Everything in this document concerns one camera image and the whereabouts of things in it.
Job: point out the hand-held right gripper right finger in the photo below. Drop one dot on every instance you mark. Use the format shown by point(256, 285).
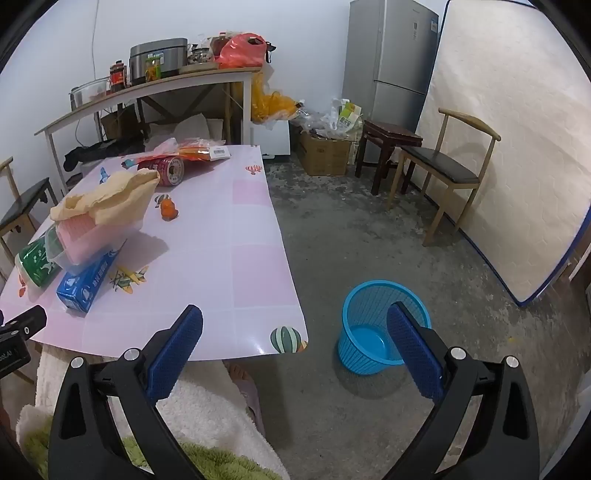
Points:
point(415, 355)

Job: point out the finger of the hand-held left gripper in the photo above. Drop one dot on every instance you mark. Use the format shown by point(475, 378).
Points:
point(27, 325)

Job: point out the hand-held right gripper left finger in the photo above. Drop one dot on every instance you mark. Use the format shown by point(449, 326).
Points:
point(178, 355)

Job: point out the blue plastic basket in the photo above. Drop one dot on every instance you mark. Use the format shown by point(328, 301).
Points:
point(364, 341)

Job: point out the orange snack wrapper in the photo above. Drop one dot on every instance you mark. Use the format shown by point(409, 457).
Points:
point(196, 150)

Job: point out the clear red-printed plastic bag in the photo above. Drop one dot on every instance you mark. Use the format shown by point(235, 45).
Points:
point(161, 146)

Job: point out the green snack packet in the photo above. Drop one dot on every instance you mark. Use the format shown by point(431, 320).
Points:
point(34, 265)

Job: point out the blue cardboard box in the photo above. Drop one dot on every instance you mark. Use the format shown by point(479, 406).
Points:
point(85, 286)

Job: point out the white fleece garment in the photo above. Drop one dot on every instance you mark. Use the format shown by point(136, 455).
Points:
point(217, 415)

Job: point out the pink slipper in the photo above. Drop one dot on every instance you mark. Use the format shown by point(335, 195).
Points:
point(244, 383)

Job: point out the green fuzzy cloth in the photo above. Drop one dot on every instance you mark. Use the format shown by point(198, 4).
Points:
point(37, 443)

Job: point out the pink plastic box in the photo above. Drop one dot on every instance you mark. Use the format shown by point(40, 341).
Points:
point(87, 237)

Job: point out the pink printed table cover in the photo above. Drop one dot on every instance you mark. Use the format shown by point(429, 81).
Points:
point(221, 258)

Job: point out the wooden chair with dark seat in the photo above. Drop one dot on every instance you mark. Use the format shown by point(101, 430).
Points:
point(23, 203)
point(438, 161)

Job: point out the cream cloth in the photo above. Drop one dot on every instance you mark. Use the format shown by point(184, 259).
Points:
point(115, 194)

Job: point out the black clothing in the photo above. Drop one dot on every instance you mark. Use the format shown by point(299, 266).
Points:
point(101, 150)

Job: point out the small white box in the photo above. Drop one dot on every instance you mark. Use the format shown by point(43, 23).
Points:
point(219, 152)

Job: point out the brown cardboard box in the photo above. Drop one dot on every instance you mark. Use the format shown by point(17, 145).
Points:
point(323, 154)

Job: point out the dark wooden stool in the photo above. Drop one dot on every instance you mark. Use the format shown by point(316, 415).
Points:
point(390, 131)

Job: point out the white stuffed bag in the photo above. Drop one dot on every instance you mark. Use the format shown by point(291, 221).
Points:
point(194, 124)

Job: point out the cream mattress with blue edge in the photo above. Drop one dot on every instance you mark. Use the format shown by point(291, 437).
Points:
point(508, 138)

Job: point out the white cabinet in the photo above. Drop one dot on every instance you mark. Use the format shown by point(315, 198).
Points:
point(274, 138)

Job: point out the clear glass container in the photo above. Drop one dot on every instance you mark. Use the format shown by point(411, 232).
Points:
point(87, 92)

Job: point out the green white paper bag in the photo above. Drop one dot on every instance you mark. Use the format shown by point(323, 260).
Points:
point(348, 119)

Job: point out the pile of clear plastic bags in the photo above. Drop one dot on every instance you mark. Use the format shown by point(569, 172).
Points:
point(318, 124)

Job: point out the white desk with wooden top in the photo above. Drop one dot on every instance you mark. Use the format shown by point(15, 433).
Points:
point(247, 110)

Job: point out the red sauce jar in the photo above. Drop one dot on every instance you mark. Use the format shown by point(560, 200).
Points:
point(117, 76)

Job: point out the yellow plastic bag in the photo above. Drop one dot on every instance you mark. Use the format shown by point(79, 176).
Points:
point(272, 106)

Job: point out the clear food jar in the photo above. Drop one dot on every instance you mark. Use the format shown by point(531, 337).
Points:
point(201, 55)

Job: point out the grey refrigerator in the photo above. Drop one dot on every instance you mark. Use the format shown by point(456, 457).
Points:
point(388, 55)

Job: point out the silver rice cooker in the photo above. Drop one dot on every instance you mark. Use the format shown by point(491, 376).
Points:
point(161, 50)

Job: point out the red plastic bag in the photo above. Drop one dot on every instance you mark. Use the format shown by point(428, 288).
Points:
point(240, 50)

